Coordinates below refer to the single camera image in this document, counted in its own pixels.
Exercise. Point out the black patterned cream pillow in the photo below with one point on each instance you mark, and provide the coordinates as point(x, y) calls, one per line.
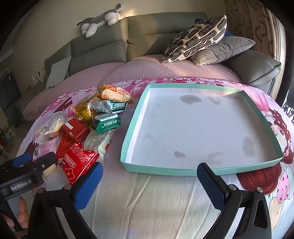
point(197, 36)

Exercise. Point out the grey-green sofa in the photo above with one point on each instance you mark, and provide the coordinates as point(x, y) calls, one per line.
point(103, 48)

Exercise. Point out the clear cream bread packet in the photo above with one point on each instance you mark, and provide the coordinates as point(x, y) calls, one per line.
point(54, 125)

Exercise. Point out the black metal rack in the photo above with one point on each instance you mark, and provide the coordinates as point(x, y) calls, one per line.
point(288, 110)

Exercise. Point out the dark red snack packet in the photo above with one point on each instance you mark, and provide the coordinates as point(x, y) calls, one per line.
point(77, 131)

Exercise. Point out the pink knit sofa cover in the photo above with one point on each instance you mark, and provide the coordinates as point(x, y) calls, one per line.
point(142, 69)

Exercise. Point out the silver green snack packet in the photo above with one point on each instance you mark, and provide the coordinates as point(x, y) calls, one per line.
point(112, 106)

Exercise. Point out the person's left hand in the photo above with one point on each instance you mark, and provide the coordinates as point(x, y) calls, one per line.
point(23, 211)

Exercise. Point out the white cream snack packet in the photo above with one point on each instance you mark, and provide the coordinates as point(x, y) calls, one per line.
point(98, 142)

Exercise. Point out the grey pillow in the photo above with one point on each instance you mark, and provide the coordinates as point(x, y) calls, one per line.
point(225, 49)

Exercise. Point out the green white biscuit packet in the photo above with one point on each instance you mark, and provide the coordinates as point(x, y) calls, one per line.
point(105, 123)

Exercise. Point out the grey white plush toy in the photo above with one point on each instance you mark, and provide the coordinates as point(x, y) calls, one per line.
point(101, 21)

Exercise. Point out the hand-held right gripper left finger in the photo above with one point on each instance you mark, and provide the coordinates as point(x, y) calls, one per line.
point(88, 186)

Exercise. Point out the dark door frame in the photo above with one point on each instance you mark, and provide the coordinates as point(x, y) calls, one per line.
point(288, 69)

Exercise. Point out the orange-red snack packet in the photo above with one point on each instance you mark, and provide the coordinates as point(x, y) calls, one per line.
point(63, 144)

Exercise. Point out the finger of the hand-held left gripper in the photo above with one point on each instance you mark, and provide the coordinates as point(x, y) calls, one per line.
point(21, 159)
point(46, 162)

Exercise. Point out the red flower-print snack packet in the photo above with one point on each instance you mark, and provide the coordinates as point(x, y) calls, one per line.
point(78, 160)

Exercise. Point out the pale yellow bun packet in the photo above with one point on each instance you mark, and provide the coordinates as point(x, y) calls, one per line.
point(49, 170)

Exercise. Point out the pink snack packet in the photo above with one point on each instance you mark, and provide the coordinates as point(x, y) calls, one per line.
point(44, 149)

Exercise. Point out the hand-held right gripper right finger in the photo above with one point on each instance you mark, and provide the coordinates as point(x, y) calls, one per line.
point(210, 183)

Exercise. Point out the shallow teal cardboard box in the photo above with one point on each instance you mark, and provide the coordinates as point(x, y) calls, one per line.
point(183, 128)

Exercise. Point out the yellow cake packet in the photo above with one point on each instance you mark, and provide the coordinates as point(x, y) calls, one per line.
point(83, 112)

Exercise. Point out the white cushion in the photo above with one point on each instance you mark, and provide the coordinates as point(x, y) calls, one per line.
point(57, 72)

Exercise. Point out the grey cabinet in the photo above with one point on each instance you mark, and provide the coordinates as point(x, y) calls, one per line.
point(8, 92)

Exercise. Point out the beige patterned curtain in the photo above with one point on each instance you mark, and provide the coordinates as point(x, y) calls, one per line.
point(252, 20)

